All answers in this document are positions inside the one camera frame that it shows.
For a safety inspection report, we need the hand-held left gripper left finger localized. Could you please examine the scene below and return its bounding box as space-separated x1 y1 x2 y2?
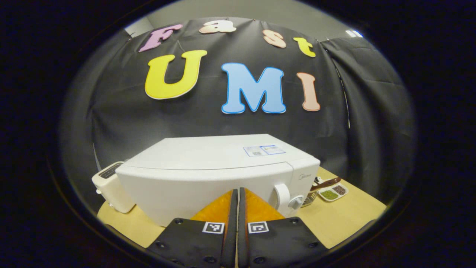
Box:
147 189 238 268

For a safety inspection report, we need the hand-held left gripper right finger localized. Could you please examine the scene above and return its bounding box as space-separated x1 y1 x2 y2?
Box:
238 187 329 268

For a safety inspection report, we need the white microwave oven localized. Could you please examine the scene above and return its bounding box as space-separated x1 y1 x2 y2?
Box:
115 134 321 227

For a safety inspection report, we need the white divided spice dish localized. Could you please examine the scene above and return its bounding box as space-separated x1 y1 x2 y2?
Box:
316 182 349 202

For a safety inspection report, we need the cream toaster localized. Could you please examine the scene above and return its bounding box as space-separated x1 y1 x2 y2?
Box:
92 162 136 214

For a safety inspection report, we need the black backdrop cloth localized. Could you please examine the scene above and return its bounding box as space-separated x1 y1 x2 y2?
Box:
59 17 417 209

